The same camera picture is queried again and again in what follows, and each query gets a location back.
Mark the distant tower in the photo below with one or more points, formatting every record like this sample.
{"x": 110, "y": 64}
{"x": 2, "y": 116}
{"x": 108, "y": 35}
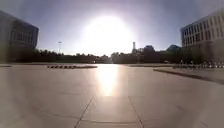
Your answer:
{"x": 134, "y": 46}

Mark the row of low barriers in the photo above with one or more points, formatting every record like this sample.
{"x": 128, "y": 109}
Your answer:
{"x": 63, "y": 66}

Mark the tall light pole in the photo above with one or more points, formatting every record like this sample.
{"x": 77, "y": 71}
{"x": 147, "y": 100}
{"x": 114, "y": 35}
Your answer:
{"x": 59, "y": 46}

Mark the dark glass building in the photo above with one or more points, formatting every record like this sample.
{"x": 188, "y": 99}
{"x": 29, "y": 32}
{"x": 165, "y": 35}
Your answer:
{"x": 16, "y": 36}

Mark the pale multi-storey building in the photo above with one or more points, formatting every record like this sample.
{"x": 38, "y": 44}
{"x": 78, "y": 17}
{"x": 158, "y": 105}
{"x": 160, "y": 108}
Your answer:
{"x": 203, "y": 33}

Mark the grey paved plaza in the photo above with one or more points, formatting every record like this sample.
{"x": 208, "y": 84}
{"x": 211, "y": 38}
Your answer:
{"x": 66, "y": 96}

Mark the row of trees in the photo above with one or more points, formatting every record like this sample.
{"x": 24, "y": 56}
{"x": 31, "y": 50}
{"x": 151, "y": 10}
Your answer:
{"x": 66, "y": 56}

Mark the row of parked bicycles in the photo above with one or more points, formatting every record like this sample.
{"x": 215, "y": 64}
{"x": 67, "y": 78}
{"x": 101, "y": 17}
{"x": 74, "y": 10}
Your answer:
{"x": 203, "y": 65}

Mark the raised paved platform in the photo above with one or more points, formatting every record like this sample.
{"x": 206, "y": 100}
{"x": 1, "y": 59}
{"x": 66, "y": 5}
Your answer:
{"x": 200, "y": 74}

